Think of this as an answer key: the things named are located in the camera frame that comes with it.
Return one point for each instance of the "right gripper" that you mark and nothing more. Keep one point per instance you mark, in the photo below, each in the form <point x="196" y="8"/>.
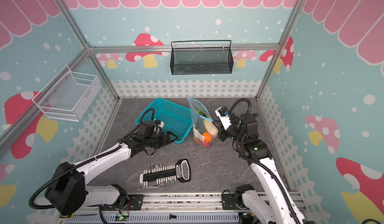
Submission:
<point x="221" y="133"/>

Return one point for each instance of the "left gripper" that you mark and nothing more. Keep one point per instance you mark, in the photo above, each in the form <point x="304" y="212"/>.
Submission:
<point x="165" y="142"/>

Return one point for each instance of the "teal plastic basket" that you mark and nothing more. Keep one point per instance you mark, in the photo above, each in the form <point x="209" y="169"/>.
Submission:
<point x="176" y="118"/>

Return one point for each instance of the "clear zip top bag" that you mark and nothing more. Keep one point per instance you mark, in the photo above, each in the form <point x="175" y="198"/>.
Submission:
<point x="194" y="105"/>

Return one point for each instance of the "red toy pepper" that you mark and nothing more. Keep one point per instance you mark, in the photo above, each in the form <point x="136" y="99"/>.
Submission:
<point x="207" y="144"/>

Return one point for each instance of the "white green toy cabbage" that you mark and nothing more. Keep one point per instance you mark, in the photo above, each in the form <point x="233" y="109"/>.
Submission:
<point x="205" y="123"/>

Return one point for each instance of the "orange toy tomato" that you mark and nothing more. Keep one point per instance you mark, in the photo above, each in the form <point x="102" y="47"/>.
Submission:
<point x="207" y="137"/>

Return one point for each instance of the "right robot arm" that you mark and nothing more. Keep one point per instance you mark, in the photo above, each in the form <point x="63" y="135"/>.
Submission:
<point x="264" y="182"/>

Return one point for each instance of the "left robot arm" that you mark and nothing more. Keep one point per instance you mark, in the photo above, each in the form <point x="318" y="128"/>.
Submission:
<point x="69" y="189"/>

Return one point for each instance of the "black screwdriver bit set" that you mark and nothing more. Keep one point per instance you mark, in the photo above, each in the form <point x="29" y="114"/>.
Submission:
<point x="164" y="175"/>

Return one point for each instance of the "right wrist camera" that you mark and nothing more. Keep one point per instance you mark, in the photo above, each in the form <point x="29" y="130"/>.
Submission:
<point x="223" y="114"/>

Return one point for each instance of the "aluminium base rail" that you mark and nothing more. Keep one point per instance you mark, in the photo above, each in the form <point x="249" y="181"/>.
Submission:
<point x="196" y="208"/>

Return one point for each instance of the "black wire wall basket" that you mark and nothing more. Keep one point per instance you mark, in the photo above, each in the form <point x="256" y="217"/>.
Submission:
<point x="201" y="57"/>

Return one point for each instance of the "white wire wall basket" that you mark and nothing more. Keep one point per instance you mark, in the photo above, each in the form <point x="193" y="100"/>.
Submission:
<point x="69" y="97"/>

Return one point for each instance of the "yellow handled screwdriver left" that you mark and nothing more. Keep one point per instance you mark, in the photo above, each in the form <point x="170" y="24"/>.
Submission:
<point x="68" y="216"/>

